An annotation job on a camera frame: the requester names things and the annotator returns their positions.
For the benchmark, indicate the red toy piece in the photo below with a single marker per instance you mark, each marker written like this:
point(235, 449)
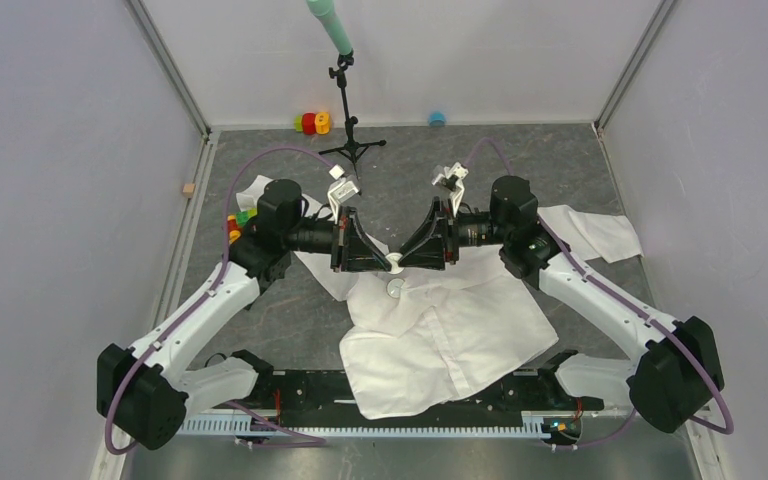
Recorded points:
point(234, 231)

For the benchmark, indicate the blue cylinder toy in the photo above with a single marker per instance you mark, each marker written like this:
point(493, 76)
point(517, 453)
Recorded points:
point(436, 119)

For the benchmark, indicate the white button shirt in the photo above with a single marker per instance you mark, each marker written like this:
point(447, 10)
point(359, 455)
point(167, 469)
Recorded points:
point(444, 336)

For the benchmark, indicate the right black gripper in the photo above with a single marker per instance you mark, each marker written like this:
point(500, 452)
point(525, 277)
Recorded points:
point(436, 242)

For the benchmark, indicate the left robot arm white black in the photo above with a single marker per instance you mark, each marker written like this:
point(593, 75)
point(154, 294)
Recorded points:
point(147, 390)

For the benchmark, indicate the red toy block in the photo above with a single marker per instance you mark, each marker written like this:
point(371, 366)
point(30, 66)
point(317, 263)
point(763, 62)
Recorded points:
point(309, 123)

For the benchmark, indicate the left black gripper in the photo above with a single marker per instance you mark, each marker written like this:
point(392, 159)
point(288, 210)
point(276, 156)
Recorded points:
point(352, 249)

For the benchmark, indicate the small wooden cube on rail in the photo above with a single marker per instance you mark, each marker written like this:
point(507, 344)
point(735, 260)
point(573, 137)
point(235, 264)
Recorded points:
point(188, 190)

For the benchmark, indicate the teal foam pole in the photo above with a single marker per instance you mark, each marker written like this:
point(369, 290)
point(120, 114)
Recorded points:
point(325, 12)

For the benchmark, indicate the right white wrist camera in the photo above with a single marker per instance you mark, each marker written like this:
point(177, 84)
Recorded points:
point(451, 179)

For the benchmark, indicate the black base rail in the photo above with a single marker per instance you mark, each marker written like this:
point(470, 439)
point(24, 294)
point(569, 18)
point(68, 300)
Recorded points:
point(323, 398)

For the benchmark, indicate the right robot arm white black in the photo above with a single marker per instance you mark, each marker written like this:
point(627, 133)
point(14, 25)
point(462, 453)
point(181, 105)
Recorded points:
point(675, 375)

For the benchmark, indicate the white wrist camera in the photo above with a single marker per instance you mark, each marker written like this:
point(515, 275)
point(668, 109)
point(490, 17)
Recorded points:
point(344, 187)
point(451, 179)

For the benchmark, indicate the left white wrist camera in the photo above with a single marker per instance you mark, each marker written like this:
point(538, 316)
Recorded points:
point(344, 187)

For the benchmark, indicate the green lego brick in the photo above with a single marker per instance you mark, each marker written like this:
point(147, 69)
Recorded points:
point(242, 217)

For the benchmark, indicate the orange toy block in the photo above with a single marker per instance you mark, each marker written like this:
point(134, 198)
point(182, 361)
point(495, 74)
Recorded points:
point(323, 123)

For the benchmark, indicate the black tripod stand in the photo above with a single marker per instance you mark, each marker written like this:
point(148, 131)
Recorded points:
point(352, 149)

